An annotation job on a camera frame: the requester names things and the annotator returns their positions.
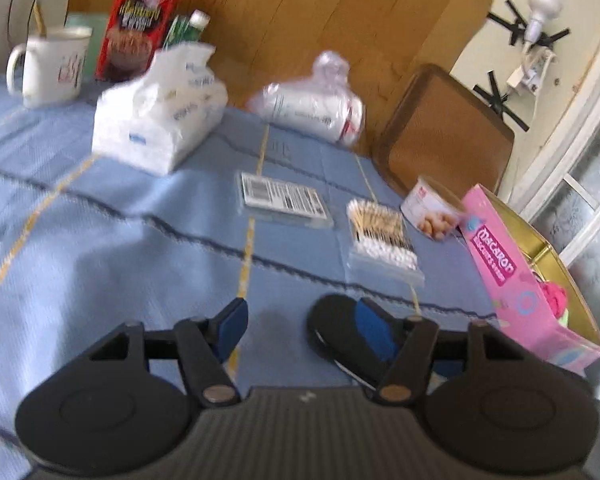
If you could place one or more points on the pink fluffy item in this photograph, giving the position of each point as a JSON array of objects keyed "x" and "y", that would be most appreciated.
[{"x": 552, "y": 297}]

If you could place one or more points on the teal box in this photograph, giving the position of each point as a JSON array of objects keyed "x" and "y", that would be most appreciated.
[{"x": 97, "y": 40}]

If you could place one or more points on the white power strip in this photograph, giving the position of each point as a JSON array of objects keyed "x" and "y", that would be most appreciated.
[{"x": 532, "y": 72}]

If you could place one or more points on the white window frame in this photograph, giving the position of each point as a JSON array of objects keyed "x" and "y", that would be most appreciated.
[{"x": 570, "y": 160}]

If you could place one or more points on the pink tin box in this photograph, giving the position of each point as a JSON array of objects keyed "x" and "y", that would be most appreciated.
[{"x": 510, "y": 280}]

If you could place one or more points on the round printed snack can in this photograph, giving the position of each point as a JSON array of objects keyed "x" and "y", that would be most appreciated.
[{"x": 430, "y": 210}]

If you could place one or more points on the green bottle with white cap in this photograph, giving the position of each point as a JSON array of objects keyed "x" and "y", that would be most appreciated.
[{"x": 186, "y": 30}]

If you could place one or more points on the clear plastic bag of cotton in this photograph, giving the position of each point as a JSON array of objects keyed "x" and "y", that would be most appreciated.
[{"x": 310, "y": 110}]

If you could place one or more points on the white tissue pack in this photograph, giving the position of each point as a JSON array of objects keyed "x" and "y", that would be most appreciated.
[{"x": 150, "y": 125}]

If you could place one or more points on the wooden cotton swab pack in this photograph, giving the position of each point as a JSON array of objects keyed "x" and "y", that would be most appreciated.
[{"x": 380, "y": 240}]

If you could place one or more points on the small labelled clear box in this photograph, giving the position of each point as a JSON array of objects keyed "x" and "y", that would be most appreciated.
[{"x": 280, "y": 197}]

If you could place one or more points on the white enamel mug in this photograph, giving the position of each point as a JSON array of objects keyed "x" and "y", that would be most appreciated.
[{"x": 50, "y": 75}]

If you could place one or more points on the blue striped tablecloth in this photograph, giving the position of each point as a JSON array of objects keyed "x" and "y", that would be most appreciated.
[{"x": 105, "y": 240}]

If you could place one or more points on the green packet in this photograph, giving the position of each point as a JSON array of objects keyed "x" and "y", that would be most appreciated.
[{"x": 564, "y": 317}]

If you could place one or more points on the white light bulb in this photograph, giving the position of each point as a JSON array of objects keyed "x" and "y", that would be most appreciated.
[{"x": 544, "y": 0}]

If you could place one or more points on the wood pattern wall sheet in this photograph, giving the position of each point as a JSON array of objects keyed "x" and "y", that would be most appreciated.
[{"x": 305, "y": 10}]

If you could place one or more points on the black oval pouch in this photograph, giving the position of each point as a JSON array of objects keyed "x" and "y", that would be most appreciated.
[{"x": 330, "y": 330}]

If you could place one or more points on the crossed black tape strips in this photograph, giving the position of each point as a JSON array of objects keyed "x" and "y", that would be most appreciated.
[
  {"x": 497, "y": 100},
  {"x": 512, "y": 25}
]

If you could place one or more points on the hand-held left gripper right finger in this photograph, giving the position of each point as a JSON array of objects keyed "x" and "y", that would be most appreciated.
[{"x": 375, "y": 332}]

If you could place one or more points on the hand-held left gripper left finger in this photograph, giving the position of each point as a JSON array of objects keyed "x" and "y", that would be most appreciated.
[{"x": 232, "y": 325}]

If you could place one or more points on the red printed box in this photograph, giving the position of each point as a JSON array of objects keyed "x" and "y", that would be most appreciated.
[{"x": 135, "y": 20}]

